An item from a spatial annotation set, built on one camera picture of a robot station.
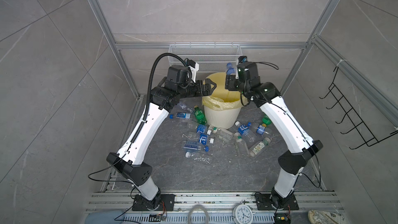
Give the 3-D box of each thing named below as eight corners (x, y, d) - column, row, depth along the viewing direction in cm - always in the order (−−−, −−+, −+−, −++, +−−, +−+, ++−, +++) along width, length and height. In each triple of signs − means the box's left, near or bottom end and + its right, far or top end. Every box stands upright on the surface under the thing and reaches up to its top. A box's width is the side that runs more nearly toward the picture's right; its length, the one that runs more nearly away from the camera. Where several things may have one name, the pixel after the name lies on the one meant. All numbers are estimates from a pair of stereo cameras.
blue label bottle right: (248, 147, 91) (249, 145, 89) (233, 125, 101) (234, 123, 99) (258, 143, 93) (259, 140, 91) (242, 122, 103) (243, 119, 101)
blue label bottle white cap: (188, 129, 99) (187, 126, 97) (190, 124, 102) (190, 121, 99) (210, 135, 96) (210, 133, 94) (212, 130, 99) (212, 127, 96)
